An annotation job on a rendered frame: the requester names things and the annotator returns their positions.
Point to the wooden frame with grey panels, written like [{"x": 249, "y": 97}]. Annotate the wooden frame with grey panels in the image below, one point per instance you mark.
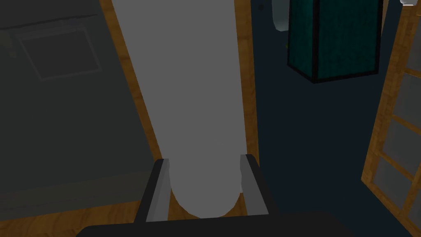
[{"x": 388, "y": 131}]

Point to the teal cabinet with black frame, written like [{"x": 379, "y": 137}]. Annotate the teal cabinet with black frame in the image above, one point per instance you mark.
[{"x": 342, "y": 39}]

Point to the grey wood-framed cupboard door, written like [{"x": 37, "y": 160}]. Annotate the grey wood-framed cupboard door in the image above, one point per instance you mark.
[{"x": 65, "y": 125}]

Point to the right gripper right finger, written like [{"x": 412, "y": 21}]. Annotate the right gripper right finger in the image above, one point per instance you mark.
[{"x": 255, "y": 194}]

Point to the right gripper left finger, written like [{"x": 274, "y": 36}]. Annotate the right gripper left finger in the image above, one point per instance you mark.
[{"x": 158, "y": 194}]

